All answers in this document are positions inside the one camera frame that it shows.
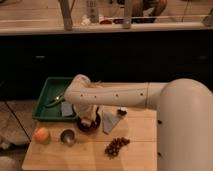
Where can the small metal cup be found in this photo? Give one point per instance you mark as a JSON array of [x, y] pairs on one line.
[[67, 137]]

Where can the green plastic tray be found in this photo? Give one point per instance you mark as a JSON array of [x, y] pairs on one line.
[[53, 87]]

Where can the blue sponge in tray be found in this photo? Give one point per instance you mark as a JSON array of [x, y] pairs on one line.
[[66, 109]]

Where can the orange peach fruit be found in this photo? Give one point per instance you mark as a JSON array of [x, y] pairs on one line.
[[41, 135]]

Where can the dark purple bowl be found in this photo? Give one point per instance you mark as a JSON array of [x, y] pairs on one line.
[[94, 124]]

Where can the wooden board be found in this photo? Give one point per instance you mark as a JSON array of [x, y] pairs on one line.
[[87, 153]]

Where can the small dark object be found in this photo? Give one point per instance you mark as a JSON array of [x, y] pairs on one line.
[[121, 111]]

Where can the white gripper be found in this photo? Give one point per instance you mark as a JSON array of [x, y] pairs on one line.
[[87, 113]]

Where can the green spoon in tray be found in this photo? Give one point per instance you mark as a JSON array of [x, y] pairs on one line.
[[56, 100]]

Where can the grey blue cloth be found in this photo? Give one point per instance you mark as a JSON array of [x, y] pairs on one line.
[[109, 121]]

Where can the bunch of dark grapes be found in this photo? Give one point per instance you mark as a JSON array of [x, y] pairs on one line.
[[113, 148]]

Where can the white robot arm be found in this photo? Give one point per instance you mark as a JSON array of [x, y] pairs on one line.
[[184, 116]]

